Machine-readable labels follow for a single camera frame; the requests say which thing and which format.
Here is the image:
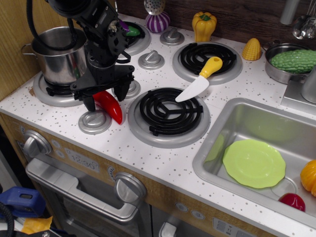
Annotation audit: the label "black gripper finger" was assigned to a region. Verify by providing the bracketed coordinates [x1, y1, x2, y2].
[82, 95, 95, 111]
[114, 82, 130, 101]

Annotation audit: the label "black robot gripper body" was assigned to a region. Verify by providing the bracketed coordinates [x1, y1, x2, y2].
[70, 56, 135, 101]

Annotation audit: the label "red toy chili pepper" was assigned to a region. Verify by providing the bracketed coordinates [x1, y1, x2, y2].
[93, 90, 123, 124]

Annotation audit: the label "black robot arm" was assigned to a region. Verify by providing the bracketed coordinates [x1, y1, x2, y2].
[48, 0, 135, 111]

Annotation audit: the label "stainless steel pot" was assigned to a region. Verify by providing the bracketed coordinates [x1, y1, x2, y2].
[21, 27, 87, 85]

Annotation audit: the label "yellow toy bell pepper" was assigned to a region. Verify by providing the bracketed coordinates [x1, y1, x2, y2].
[192, 12, 217, 42]

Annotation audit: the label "small steel pan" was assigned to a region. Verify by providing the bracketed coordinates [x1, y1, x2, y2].
[263, 42, 309, 84]

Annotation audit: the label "grey stove knob middle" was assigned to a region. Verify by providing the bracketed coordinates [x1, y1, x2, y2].
[111, 80, 141, 99]

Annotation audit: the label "grey stove knob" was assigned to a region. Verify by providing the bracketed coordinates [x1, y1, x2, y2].
[111, 80, 141, 99]
[138, 50, 165, 70]
[160, 28, 185, 46]
[78, 110, 112, 135]

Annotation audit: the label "grey stove knob front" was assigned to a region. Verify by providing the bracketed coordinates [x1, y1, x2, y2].
[78, 110, 112, 135]

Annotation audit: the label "front left stove burner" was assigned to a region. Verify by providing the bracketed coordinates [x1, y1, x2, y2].
[33, 72, 83, 107]

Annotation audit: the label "stove burner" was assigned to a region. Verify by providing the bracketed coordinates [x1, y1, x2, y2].
[33, 72, 83, 107]
[127, 87, 210, 149]
[124, 21, 151, 56]
[172, 42, 243, 86]

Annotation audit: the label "front right stove burner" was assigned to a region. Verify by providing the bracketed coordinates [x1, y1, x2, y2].
[127, 87, 210, 149]

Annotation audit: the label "grey stove knob upper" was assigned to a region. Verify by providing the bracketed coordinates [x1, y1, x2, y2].
[138, 50, 165, 70]

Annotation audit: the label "back left stove burner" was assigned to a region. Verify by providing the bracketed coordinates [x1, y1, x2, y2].
[124, 21, 151, 56]

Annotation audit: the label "purple toy eggplant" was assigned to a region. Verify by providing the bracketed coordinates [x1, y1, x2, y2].
[119, 20, 140, 37]

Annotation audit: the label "grey oven dial left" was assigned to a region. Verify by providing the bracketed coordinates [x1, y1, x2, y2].
[23, 130, 52, 158]

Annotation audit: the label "grey oven dial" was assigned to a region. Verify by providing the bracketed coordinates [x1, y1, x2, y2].
[23, 130, 52, 158]
[114, 172, 147, 203]

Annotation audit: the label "grey stove knob back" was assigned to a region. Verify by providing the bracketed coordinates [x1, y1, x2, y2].
[160, 28, 185, 46]

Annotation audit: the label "purple white striped holder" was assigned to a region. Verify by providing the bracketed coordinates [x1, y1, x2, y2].
[145, 12, 170, 33]

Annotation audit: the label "back right stove burner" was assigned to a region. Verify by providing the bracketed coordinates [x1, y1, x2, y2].
[172, 42, 243, 86]

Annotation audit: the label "metal slotted spoon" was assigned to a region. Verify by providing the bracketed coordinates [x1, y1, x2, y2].
[144, 0, 166, 15]

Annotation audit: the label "grey oven dial right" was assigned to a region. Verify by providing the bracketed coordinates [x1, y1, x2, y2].
[114, 172, 147, 203]

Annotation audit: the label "stainless steel sink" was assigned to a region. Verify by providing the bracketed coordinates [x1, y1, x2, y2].
[193, 98, 316, 228]

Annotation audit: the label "blue clamp tool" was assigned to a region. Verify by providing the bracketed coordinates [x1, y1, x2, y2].
[0, 187, 46, 218]

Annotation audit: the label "yellow toy corn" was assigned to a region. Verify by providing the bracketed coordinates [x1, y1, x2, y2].
[242, 38, 262, 61]

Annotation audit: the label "yellow cloth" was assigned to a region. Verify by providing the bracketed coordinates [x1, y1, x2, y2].
[21, 216, 53, 235]

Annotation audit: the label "light green plastic plate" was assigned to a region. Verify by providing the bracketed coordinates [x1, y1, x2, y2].
[223, 139, 286, 189]

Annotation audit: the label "green toy bitter gourd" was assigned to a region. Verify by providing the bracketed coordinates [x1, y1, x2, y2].
[270, 49, 316, 74]

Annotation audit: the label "hanging metal utensils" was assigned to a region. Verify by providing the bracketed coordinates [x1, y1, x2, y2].
[292, 0, 316, 40]

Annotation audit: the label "red toy tomato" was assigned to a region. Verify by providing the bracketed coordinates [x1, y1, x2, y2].
[278, 193, 306, 212]

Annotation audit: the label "orange toy pumpkin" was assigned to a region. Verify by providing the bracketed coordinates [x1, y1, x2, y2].
[300, 160, 316, 197]

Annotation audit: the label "grey oven door handle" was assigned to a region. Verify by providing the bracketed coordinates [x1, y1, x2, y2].
[25, 158, 139, 225]

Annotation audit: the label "toy knife yellow handle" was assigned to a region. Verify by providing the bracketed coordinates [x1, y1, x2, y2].
[175, 56, 223, 103]

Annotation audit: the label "black cable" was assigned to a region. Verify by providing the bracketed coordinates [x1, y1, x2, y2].
[26, 0, 79, 50]

